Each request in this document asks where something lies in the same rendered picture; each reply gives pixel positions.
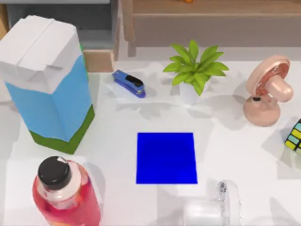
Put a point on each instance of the blue stapler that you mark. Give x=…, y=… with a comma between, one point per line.
x=130, y=83

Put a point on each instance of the flat blue square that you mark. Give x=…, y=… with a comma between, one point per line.
x=166, y=158

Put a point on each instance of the green plant in white pot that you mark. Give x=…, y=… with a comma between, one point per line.
x=195, y=70

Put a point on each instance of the pale wooden drawer front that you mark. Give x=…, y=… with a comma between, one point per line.
x=97, y=60

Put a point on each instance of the white blue green carton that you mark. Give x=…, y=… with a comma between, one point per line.
x=47, y=94

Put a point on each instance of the grey cabinet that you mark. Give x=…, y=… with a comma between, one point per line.
x=94, y=23

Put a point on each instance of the wooden cupboard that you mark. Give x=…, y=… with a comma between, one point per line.
x=211, y=23

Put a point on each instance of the pink desk fan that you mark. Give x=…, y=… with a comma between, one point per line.
x=265, y=94

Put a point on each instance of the red bottle with black cap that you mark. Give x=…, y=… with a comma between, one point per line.
x=68, y=200

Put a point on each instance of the colourful puzzle cube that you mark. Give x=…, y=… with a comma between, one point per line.
x=295, y=139

